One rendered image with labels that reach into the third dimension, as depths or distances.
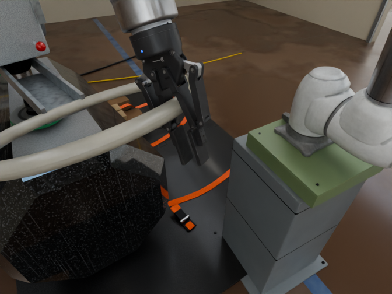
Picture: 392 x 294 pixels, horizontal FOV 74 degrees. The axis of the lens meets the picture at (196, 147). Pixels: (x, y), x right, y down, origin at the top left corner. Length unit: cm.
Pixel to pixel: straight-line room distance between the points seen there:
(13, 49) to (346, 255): 193
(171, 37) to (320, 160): 75
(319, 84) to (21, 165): 80
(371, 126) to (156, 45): 62
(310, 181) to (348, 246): 106
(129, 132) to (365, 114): 63
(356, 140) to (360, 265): 116
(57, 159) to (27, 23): 78
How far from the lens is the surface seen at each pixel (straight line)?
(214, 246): 170
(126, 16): 41
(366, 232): 208
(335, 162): 103
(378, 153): 86
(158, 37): 40
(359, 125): 85
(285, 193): 99
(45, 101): 94
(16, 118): 132
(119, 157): 115
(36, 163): 41
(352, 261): 191
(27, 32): 112
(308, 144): 103
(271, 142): 104
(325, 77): 93
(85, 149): 38
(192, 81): 40
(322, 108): 92
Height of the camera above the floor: 151
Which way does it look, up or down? 41 degrees down
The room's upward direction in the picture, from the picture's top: straight up
